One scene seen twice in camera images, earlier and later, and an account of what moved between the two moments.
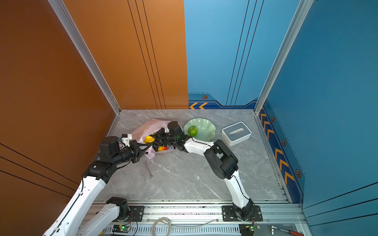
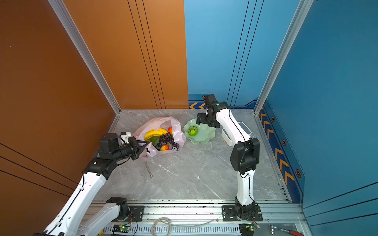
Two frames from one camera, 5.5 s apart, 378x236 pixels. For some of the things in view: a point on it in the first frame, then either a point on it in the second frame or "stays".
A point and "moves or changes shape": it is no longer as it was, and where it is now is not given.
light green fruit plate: x=206 y=128 stays
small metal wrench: x=150 y=175 stays
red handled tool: x=295 y=233 stays
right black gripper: x=160 y=136 to x=203 y=121
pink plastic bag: x=147 y=128 moves or changes shape
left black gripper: x=142 y=145 stays
